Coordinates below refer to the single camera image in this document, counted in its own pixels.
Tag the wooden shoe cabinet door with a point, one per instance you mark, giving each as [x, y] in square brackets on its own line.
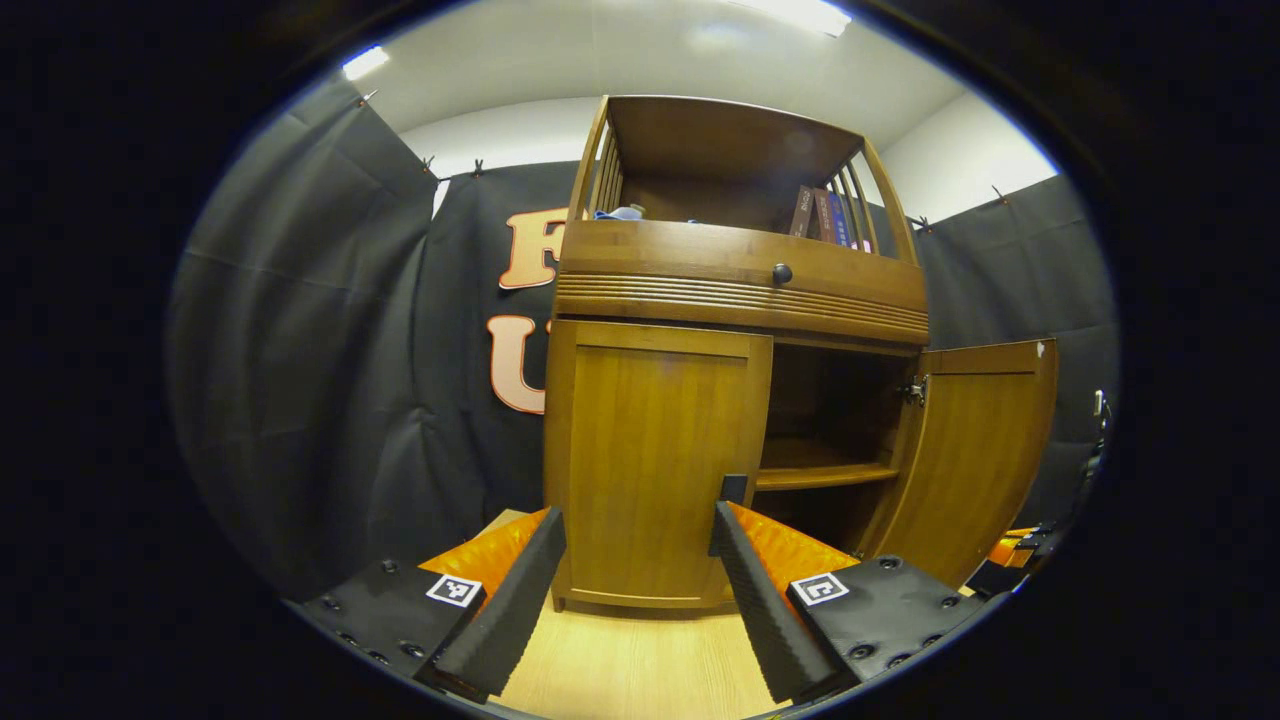
[980, 460]
[650, 460]

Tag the blue cloth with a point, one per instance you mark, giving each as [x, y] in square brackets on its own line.
[618, 213]

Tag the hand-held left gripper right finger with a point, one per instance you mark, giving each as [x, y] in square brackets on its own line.
[760, 610]

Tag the wooden cabinet shelf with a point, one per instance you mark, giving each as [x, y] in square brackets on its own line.
[820, 470]

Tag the wooden double-door shoe cabinet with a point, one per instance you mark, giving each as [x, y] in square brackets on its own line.
[720, 140]

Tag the small ceiling light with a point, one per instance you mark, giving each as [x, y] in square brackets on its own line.
[365, 62]

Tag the large ceiling light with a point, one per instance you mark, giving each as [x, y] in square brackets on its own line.
[800, 14]

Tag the maroon book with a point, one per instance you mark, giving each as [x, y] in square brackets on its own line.
[821, 217]

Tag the brown book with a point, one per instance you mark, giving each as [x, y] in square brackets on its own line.
[801, 212]

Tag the wooden drawer with dark knob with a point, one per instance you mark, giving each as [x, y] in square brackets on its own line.
[680, 270]

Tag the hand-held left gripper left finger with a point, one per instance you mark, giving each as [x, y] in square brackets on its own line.
[510, 610]

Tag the black backdrop cloth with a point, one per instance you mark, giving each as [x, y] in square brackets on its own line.
[330, 400]

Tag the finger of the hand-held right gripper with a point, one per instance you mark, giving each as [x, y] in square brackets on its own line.
[1010, 550]

